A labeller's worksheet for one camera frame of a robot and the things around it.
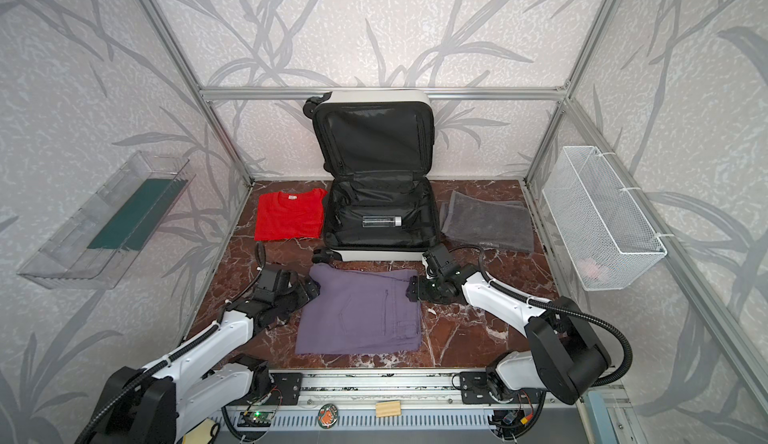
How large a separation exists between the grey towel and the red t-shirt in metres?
0.47

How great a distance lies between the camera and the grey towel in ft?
3.31

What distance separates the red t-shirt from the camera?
41.7 inches

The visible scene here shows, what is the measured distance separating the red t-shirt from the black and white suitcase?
6cm

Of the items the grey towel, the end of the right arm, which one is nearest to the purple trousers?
the end of the right arm

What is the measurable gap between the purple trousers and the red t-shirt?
0.22m

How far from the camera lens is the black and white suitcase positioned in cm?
91
